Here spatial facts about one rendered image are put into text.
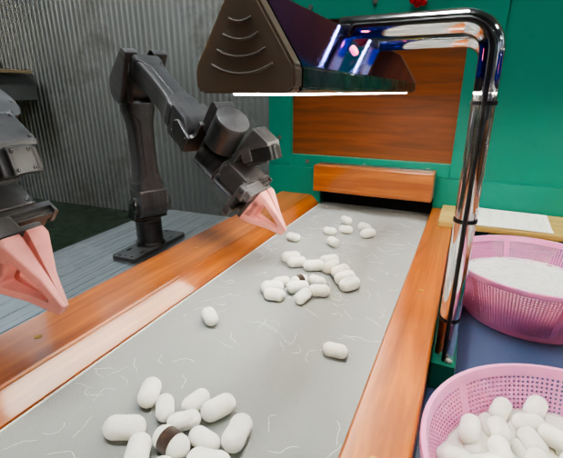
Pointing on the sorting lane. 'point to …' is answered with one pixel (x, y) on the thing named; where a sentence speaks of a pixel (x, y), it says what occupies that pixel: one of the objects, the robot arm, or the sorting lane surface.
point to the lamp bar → (293, 54)
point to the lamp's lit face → (313, 94)
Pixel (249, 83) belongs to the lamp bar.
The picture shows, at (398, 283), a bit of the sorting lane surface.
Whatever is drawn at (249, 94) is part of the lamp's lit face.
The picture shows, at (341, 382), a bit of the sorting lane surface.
